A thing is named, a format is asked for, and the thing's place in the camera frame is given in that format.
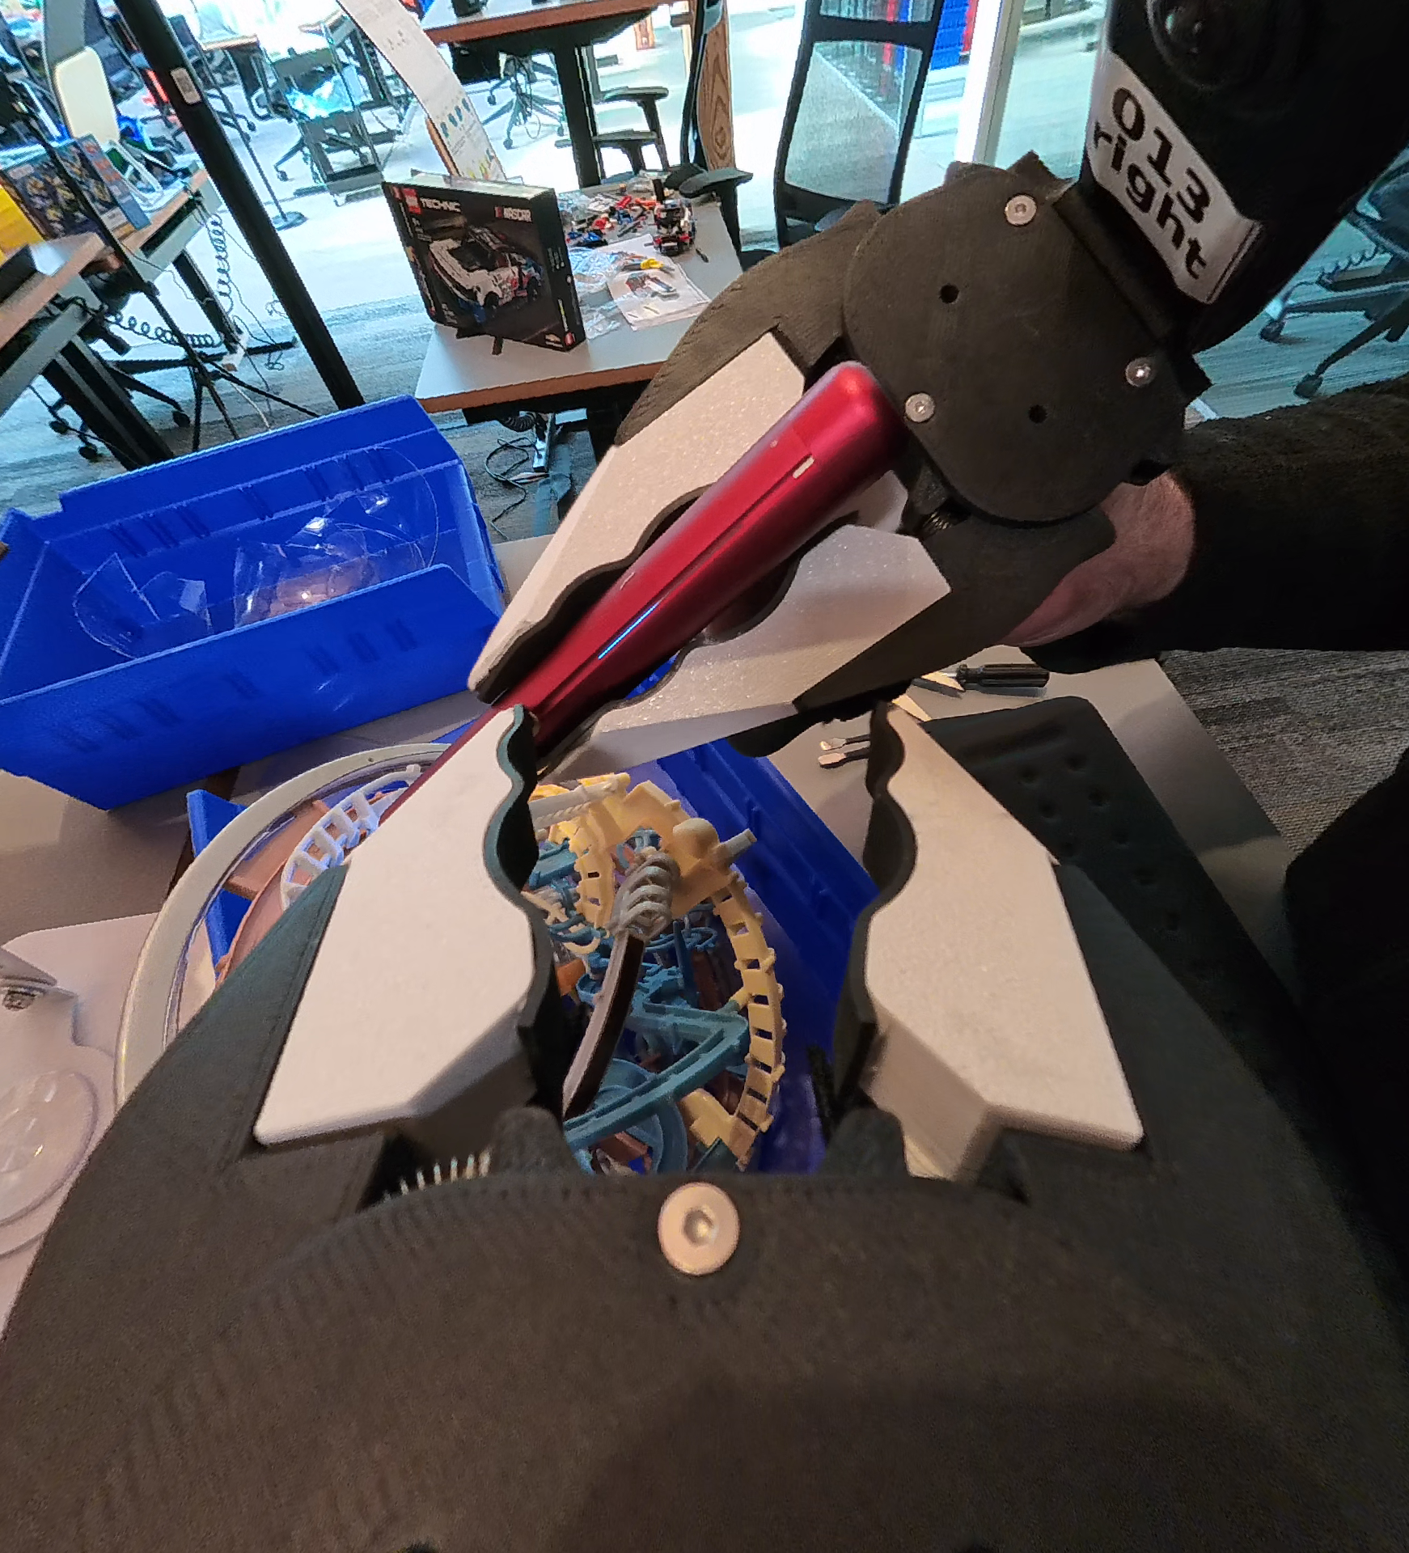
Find person's right hand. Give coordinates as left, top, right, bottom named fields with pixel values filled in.
left=1001, top=467, right=1196, bottom=651

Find black metal pole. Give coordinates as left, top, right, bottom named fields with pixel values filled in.
left=110, top=0, right=366, bottom=414

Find blue plastic bin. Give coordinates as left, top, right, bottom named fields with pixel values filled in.
left=0, top=394, right=504, bottom=812
left=185, top=740, right=881, bottom=1178

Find pile of toy parts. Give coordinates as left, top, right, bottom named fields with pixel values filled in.
left=558, top=182, right=699, bottom=261

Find printed paper sheets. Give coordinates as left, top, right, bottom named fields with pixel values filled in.
left=589, top=260, right=711, bottom=330

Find clear plastic dome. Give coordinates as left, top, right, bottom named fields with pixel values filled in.
left=73, top=443, right=444, bottom=662

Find black toy set box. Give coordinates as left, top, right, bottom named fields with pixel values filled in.
left=379, top=180, right=587, bottom=354

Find background document stand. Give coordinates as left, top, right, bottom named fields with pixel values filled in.
left=334, top=0, right=509, bottom=183

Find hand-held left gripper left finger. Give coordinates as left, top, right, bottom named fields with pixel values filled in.
left=253, top=704, right=560, bottom=1152

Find black mesh office chair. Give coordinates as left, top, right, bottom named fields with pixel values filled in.
left=771, top=0, right=948, bottom=250

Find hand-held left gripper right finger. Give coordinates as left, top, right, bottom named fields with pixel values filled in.
left=831, top=701, right=1146, bottom=1185

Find dark printed game box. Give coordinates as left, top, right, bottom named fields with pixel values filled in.
left=0, top=136, right=154, bottom=239

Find white desk wooden edge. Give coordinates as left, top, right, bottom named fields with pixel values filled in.
left=0, top=182, right=214, bottom=480
left=423, top=0, right=688, bottom=50

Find red electric screwdriver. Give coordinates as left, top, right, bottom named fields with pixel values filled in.
left=413, top=362, right=910, bottom=795

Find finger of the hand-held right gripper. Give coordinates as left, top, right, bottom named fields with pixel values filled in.
left=467, top=330, right=811, bottom=708
left=589, top=521, right=951, bottom=745

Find clear ball maze puzzle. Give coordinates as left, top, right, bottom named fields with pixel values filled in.
left=115, top=743, right=797, bottom=1178

